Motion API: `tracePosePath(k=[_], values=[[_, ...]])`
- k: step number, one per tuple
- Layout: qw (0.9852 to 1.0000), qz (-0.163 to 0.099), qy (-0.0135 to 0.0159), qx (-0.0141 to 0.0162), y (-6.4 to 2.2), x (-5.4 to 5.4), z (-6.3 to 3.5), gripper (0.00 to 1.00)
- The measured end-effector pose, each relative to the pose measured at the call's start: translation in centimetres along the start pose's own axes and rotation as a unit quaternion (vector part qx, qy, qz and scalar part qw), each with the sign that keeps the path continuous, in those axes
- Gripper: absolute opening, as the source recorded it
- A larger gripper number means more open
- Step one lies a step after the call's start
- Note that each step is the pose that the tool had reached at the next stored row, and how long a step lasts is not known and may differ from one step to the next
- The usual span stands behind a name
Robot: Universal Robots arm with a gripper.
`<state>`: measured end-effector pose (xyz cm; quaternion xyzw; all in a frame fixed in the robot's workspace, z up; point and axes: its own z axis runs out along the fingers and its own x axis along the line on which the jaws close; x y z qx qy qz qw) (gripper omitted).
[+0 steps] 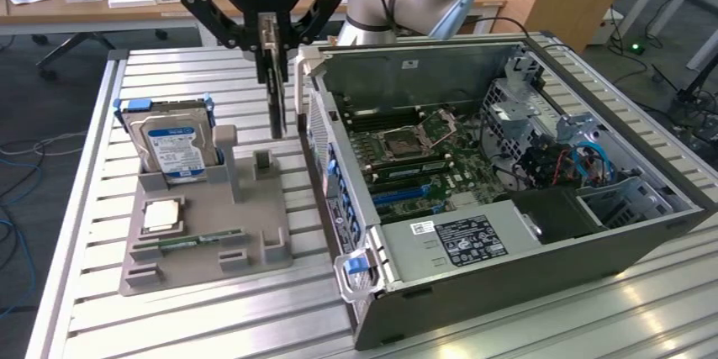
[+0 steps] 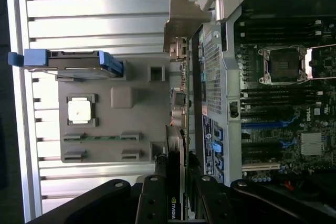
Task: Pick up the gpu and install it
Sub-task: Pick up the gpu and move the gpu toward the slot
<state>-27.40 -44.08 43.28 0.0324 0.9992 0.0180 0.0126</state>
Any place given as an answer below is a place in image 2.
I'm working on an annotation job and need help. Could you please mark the silver chipset heatsink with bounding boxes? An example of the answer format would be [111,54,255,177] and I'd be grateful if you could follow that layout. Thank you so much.
[300,132,325,156]

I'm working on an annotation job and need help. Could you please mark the CPU socket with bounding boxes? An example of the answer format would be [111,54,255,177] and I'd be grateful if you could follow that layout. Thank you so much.
[258,45,308,86]

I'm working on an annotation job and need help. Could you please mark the green motherboard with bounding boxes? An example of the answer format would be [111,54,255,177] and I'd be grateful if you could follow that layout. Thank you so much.
[235,22,336,183]

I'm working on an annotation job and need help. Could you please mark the hard disk in blue caddy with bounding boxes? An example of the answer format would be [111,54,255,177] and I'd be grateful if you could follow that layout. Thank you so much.
[7,49,125,79]

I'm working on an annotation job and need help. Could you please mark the open grey PC case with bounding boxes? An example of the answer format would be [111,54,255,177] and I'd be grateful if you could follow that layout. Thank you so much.
[187,0,336,224]

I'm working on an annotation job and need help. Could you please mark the white expansion slot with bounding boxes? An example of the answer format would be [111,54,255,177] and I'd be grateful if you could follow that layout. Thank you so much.
[241,163,281,172]

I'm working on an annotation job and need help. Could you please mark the grey plastic parts rack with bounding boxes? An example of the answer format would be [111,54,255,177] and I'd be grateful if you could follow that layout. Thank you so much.
[55,50,171,163]

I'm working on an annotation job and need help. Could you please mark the green RAM stick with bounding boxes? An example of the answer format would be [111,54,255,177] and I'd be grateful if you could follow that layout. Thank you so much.
[64,136,140,142]

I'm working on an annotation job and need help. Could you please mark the blue expansion slot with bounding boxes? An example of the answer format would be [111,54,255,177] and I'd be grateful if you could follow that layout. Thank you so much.
[241,121,284,130]

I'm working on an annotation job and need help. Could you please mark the silver CPU chip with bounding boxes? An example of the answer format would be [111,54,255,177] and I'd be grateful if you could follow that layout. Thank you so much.
[67,98,92,124]

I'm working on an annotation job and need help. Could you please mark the long black expansion slot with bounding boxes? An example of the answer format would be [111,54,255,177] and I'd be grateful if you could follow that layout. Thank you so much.
[241,143,284,153]
[241,153,284,162]

